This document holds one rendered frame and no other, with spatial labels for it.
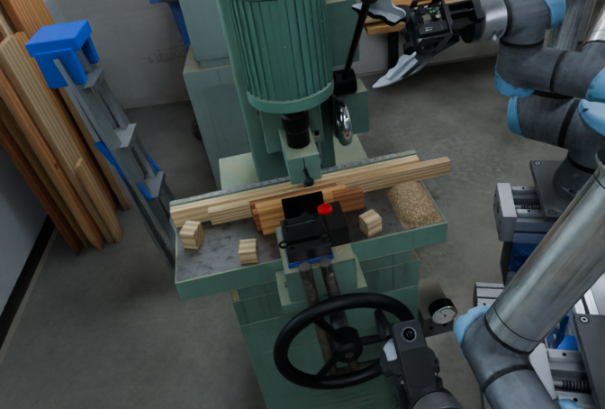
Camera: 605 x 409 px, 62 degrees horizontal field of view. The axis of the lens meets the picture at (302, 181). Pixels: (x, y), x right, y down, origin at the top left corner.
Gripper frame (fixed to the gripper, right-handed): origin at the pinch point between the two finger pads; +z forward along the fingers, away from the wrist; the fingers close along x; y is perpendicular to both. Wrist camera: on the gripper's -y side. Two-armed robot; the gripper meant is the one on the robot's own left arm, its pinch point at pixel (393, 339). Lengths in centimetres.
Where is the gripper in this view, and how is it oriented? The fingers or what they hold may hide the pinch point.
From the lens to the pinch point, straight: 95.7
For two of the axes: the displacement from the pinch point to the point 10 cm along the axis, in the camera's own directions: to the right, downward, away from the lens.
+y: 2.0, 9.7, 1.4
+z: -0.9, -1.2, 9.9
